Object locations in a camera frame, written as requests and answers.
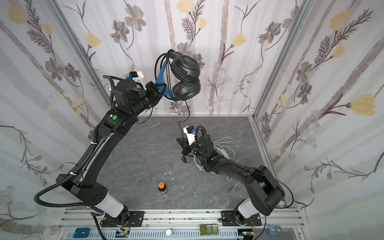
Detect mint green headphones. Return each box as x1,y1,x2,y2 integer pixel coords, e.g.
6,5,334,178
194,146,232,171

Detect black corrugated left conduit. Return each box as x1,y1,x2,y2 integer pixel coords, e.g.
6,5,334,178
34,124,101,208

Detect blue box on rail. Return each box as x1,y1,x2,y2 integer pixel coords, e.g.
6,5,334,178
73,228,91,239

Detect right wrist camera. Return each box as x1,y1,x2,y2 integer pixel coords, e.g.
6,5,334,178
183,126,196,146

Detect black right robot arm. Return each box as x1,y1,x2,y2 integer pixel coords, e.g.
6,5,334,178
177,135,285,219

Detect left corner aluminium profile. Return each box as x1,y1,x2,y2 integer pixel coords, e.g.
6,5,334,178
45,0,111,110

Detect black blue headphones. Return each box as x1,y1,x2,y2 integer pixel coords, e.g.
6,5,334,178
154,50,201,102

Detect blue grey box right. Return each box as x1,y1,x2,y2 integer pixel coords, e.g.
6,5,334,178
268,225,282,236

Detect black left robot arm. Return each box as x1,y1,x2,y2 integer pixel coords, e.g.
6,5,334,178
56,78,167,221

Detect corner aluminium profile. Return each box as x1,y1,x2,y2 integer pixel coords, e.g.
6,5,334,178
45,0,111,110
252,0,315,120

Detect aluminium mounting rail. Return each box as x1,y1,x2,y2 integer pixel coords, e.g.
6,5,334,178
55,208,307,240

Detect white round cap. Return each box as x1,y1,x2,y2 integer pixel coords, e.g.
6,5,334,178
166,229,173,237

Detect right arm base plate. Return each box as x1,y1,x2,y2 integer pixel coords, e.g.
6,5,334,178
219,210,263,227

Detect right corner aluminium profile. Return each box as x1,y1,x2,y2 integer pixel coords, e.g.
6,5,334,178
252,0,315,120

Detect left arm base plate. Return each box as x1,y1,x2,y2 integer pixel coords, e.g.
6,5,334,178
100,211,145,228

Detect small orange cap bottle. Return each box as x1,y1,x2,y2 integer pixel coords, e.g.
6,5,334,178
158,183,168,195

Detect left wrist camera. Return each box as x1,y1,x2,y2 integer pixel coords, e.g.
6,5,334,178
129,71,144,86

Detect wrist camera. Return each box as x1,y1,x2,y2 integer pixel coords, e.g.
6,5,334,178
183,126,196,146
129,71,144,86

